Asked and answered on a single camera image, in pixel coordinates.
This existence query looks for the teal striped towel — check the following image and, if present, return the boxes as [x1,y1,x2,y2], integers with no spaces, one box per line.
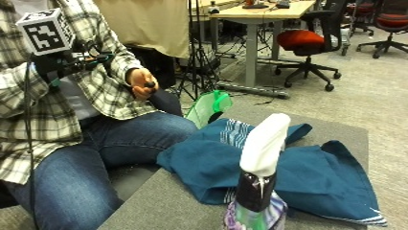
[155,118,389,228]

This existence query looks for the black glove cable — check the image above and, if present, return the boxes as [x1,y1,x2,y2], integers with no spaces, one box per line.
[21,60,41,229]

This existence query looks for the the person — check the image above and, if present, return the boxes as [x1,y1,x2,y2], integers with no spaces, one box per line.
[0,0,199,230]

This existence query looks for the wooden desk grey legs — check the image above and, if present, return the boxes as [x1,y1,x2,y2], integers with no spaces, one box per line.
[209,0,319,100]

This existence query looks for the beige cloth cover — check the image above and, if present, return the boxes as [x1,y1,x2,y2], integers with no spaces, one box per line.
[92,0,191,59]

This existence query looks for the white marker cube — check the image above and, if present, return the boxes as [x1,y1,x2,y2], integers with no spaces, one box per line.
[16,8,77,58]

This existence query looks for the red black office chair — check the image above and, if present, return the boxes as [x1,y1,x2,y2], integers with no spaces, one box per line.
[272,0,351,93]
[355,0,408,59]
[342,0,377,36]

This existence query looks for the white trigger spray bottle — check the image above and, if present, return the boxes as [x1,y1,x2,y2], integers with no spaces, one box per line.
[223,112,294,230]

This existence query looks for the black tripod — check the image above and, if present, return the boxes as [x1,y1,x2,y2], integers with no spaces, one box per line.
[174,0,223,101]

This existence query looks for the small black white object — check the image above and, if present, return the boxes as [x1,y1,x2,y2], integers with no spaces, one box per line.
[206,0,222,15]

